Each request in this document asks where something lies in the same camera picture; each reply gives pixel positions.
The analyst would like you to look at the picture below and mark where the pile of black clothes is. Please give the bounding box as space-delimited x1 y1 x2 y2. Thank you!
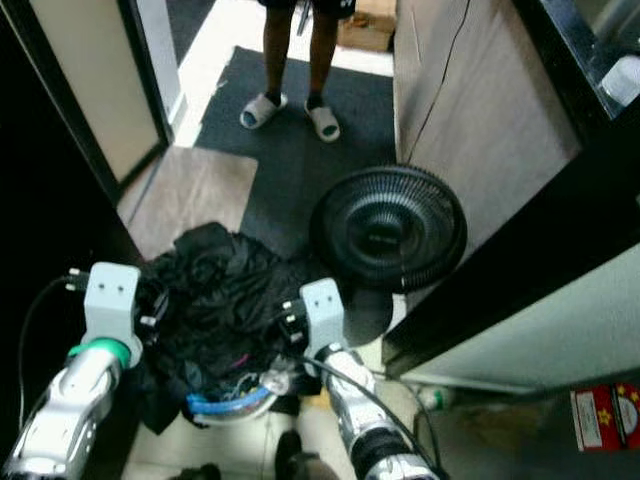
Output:
133 222 323 437

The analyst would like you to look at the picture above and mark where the crumpled clear plastic wrapper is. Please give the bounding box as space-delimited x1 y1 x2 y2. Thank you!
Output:
259 368 297 397

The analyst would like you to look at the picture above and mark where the blue rimmed laundry basket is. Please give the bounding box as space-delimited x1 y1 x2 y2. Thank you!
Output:
184 386 278 423

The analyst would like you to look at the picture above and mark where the black round floor fan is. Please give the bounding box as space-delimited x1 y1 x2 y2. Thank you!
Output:
309 164 469 295

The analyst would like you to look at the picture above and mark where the black robot right foot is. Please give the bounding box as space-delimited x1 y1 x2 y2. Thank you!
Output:
274 429 343 480

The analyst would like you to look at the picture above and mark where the black robot foot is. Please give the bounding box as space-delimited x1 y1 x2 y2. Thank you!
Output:
274 429 343 480
167 461 222 480

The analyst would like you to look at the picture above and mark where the clear bottle with green cap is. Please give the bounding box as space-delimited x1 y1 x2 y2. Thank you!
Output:
413 384 453 414

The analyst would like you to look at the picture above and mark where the dark grey floor mat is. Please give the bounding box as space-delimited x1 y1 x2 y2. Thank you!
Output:
194 44 398 261

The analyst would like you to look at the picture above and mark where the black robot left foot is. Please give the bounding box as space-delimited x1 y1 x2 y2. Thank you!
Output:
167 461 222 480

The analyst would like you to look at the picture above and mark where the white slipper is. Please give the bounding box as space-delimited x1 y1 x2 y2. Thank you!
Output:
239 92 289 131
304 100 342 144

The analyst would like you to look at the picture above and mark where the black framed white cabinet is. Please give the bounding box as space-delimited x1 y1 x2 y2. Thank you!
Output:
378 100 640 393

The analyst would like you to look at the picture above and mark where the person in dark shorts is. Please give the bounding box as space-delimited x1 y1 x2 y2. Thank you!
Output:
257 0 357 109

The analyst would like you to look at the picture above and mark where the brown cardboard box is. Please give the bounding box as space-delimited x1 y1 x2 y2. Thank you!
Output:
337 0 398 54

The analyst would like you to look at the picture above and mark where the red printed box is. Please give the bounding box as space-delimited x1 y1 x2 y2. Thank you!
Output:
569 382 640 452

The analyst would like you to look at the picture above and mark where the white appliance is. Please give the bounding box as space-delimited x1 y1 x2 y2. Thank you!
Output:
596 0 640 108

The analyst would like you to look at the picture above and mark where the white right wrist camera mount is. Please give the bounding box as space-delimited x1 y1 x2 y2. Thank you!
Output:
300 278 348 352

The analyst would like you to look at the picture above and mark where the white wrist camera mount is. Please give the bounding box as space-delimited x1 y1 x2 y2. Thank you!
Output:
85 262 143 344
300 278 348 352

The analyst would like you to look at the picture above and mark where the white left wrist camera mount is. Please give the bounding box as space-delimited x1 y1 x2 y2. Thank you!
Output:
85 262 143 344

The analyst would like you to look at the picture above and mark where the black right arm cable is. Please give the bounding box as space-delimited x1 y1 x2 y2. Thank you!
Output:
284 344 439 473

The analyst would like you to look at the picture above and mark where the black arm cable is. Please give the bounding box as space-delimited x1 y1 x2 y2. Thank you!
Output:
284 344 439 473
17 268 91 433

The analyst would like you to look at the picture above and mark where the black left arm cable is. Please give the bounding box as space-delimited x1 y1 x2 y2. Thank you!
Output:
17 268 91 433

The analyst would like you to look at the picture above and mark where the beige door with black frame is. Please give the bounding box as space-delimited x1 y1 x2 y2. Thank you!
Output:
24 0 173 193

